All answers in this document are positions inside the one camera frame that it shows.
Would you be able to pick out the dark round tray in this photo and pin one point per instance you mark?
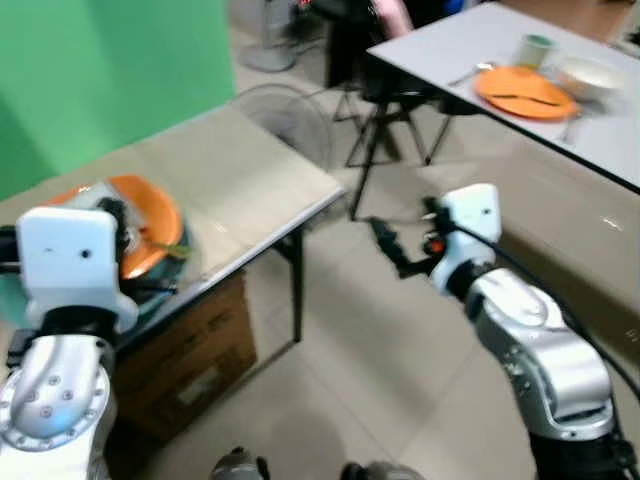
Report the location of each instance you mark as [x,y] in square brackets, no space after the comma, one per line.
[185,275]

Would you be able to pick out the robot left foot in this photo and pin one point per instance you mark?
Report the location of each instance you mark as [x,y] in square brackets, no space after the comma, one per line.
[240,467]

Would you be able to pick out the white pedestal fan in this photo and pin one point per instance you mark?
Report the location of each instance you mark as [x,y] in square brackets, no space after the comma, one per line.
[268,35]

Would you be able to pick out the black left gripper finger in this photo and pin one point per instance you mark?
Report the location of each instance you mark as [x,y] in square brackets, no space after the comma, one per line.
[152,290]

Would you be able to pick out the white top table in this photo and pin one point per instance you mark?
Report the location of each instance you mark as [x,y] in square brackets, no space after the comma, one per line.
[610,140]

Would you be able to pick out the black stool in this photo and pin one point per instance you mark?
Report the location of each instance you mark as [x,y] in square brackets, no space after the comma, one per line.
[385,110]

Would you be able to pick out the silver spoon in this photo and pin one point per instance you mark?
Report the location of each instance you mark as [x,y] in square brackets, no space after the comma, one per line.
[472,73]

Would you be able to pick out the orange plate with white cup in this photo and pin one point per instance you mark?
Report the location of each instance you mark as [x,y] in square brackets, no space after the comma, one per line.
[152,215]

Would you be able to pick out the white bowl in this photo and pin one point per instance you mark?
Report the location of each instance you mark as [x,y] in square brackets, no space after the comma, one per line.
[588,78]

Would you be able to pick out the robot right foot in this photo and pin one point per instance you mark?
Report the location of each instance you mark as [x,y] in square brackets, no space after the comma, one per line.
[380,472]

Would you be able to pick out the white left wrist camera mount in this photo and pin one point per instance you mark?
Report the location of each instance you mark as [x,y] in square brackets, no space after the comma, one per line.
[70,265]

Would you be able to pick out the brown cardboard box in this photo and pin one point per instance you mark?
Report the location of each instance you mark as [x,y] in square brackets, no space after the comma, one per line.
[190,360]

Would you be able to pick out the green backdrop screen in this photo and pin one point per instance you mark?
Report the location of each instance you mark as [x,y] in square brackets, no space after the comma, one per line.
[100,70]

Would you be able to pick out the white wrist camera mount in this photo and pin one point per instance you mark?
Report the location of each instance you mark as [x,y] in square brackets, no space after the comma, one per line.
[472,220]
[70,265]

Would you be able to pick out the person in dark clothes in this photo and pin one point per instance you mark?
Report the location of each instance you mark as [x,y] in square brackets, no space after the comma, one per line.
[350,25]

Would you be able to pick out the grey floor fan with grille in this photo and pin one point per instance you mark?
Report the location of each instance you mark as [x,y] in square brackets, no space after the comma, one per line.
[285,118]

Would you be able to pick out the dark utensil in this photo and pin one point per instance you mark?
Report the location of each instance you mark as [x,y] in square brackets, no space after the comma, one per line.
[525,99]

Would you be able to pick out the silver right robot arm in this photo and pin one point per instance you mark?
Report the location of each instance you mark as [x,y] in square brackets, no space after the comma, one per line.
[545,365]

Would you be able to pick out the orange plate with dark utensil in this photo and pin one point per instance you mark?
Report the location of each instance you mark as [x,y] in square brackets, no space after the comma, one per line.
[520,82]

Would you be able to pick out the beige top table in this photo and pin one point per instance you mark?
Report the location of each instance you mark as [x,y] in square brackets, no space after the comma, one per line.
[250,185]

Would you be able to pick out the silver fork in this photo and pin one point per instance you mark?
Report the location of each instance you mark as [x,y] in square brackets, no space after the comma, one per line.
[570,126]

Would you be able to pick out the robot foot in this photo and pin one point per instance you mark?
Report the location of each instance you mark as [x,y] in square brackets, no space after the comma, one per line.
[380,472]
[240,467]

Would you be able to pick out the green cup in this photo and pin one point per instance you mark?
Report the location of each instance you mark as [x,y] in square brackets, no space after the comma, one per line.
[534,52]

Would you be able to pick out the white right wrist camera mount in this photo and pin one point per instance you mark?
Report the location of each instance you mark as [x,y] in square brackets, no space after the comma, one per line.
[472,220]

